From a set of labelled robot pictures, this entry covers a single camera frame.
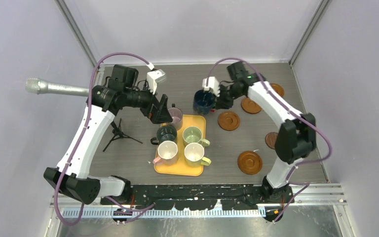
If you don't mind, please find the black microphone tripod stand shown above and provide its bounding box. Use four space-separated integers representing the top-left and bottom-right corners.
102 118 143 152

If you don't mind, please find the silver microphone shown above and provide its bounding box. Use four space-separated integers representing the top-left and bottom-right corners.
25 78 89 97

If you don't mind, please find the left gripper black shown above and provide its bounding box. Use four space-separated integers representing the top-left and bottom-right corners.
124 79 173 123

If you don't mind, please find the light green mug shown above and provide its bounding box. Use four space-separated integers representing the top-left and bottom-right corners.
182 126 210 147

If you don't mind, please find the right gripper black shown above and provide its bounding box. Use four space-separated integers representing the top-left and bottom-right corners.
212 82 244 109

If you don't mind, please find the brown wooden coaster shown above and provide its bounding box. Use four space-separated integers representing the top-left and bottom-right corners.
237 151 263 175
270 83 285 97
218 111 240 131
241 98 262 114

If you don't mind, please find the navy blue mug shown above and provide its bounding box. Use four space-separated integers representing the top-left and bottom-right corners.
193 90 215 115

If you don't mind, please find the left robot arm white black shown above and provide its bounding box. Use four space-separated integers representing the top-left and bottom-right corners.
43 65 172 204

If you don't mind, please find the cream yellow mug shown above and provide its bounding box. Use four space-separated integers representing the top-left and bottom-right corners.
184 143 212 167

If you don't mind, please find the pink white mug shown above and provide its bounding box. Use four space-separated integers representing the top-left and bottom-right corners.
153 141 178 165

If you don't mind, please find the yellow tray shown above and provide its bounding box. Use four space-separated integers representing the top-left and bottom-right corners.
153 115 206 176

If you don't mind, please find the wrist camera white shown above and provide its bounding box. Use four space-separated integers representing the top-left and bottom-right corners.
202 77 220 97
146 69 167 95

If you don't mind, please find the dark walnut coaster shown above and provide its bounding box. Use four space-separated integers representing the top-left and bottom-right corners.
265 132 278 150

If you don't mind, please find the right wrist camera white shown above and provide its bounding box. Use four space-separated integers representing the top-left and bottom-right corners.
202 77 220 97

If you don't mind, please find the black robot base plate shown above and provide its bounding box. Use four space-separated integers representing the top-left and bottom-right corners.
101 184 293 211

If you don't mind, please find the dark green mug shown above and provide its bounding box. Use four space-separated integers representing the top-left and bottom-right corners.
151 125 177 146

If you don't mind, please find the mauve mug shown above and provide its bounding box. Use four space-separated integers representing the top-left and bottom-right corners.
167 103 183 130

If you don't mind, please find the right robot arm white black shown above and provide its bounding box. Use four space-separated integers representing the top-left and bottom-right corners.
203 58 316 203

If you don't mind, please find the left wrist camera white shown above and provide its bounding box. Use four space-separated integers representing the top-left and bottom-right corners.
146 69 167 95

